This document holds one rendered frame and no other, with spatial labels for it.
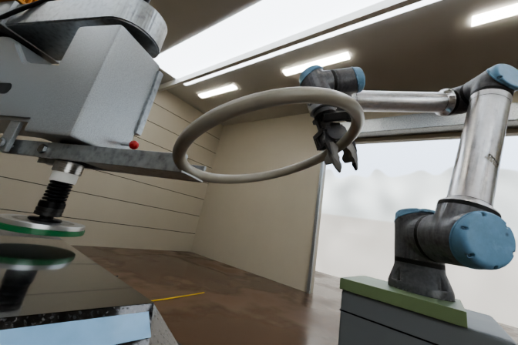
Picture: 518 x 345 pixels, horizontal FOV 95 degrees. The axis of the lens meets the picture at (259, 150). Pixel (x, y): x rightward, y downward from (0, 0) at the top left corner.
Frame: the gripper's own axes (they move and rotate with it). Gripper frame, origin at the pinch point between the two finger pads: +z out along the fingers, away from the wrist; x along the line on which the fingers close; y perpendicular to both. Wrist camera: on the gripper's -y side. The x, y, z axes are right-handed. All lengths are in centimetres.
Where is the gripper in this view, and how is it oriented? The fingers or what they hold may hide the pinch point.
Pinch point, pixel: (348, 165)
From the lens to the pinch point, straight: 73.4
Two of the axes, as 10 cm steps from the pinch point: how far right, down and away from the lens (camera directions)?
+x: -9.4, 0.6, -3.3
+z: 1.9, 9.0, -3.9
